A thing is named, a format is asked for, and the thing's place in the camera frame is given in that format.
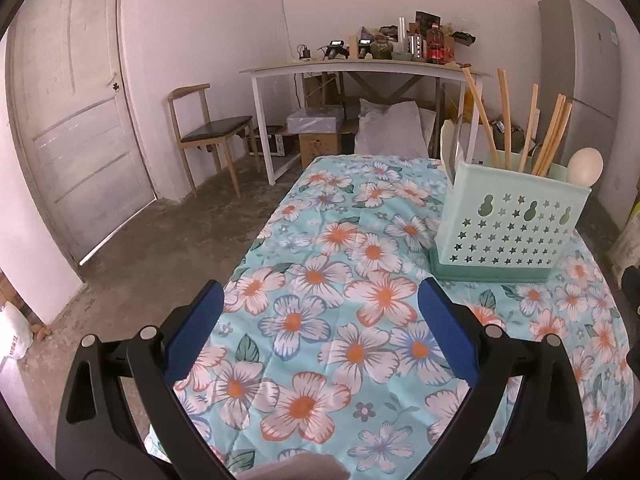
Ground white plastic spoon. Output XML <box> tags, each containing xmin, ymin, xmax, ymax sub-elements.
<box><xmin>566</xmin><ymin>148</ymin><xmax>603</xmax><ymax>188</ymax></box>

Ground steel ladle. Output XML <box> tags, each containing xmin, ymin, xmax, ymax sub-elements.
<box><xmin>439</xmin><ymin>118</ymin><xmax>464</xmax><ymax>186</ymax></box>

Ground green perforated utensil basket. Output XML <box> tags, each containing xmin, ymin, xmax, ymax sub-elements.
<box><xmin>428</xmin><ymin>159</ymin><xmax>594</xmax><ymax>284</ymax></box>

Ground floral blue tablecloth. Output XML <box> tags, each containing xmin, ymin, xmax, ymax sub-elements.
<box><xmin>174</xmin><ymin>155</ymin><xmax>634</xmax><ymax>479</ymax></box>

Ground white rice bag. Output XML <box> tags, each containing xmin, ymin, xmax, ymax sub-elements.
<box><xmin>608</xmin><ymin>202</ymin><xmax>640</xmax><ymax>286</ymax></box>

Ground white door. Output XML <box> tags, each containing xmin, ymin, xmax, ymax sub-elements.
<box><xmin>6</xmin><ymin>0</ymin><xmax>155</xmax><ymax>264</ymax></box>

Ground wooden chair black seat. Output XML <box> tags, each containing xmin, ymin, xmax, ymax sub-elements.
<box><xmin>166</xmin><ymin>84</ymin><xmax>260</xmax><ymax>197</ymax></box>

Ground white sack under table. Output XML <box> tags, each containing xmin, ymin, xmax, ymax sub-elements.
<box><xmin>355</xmin><ymin>99</ymin><xmax>436</xmax><ymax>158</ymax></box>

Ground yellow plastic bag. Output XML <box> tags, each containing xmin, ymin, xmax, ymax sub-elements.
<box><xmin>461</xmin><ymin>84</ymin><xmax>480</xmax><ymax>124</ymax></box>

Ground cardboard box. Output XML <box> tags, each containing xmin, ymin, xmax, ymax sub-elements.
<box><xmin>298</xmin><ymin>133</ymin><xmax>342</xmax><ymax>169</ymax></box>

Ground grey box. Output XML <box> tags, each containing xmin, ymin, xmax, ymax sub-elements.
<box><xmin>286</xmin><ymin>105</ymin><xmax>344</xmax><ymax>134</ymax></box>

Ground white wooden-top table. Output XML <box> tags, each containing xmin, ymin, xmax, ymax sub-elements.
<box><xmin>238</xmin><ymin>57</ymin><xmax>494</xmax><ymax>188</ymax></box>

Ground red bottles pack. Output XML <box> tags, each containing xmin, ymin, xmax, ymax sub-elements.
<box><xmin>425</xmin><ymin>23</ymin><xmax>454</xmax><ymax>65</ymax></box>

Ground grey refrigerator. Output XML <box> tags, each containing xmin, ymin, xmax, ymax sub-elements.
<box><xmin>538</xmin><ymin>0</ymin><xmax>620</xmax><ymax>165</ymax></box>

